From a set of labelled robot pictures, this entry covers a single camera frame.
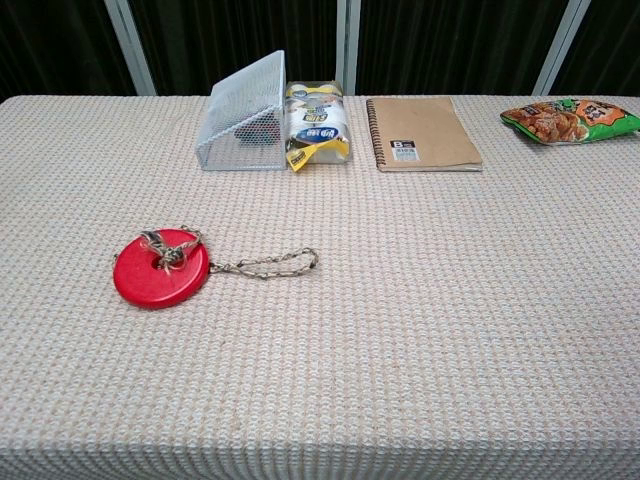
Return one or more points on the red plastic disc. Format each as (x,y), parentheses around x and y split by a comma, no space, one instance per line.
(145,282)

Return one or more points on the beige woven tablecloth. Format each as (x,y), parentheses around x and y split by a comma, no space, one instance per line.
(350,325)

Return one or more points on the dark small objects heap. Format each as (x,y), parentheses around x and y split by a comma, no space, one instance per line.
(260,136)

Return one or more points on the brown spiral notebook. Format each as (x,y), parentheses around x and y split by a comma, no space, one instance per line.
(425,127)

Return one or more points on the dark partition curtain panel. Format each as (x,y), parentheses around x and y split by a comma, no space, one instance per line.
(610,45)
(450,45)
(55,45)
(225,35)

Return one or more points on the green orange snack bag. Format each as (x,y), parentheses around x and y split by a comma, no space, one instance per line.
(565,122)

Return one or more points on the grey metal partition post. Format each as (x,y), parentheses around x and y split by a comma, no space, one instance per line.
(135,55)
(348,45)
(560,50)

